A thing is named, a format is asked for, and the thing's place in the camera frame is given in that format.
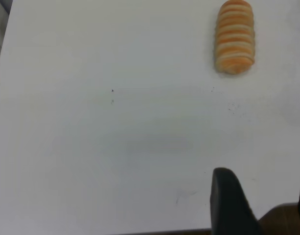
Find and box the striped orange bread roll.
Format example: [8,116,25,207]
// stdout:
[214,0,256,75]

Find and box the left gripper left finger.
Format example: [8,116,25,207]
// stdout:
[210,167,264,235]

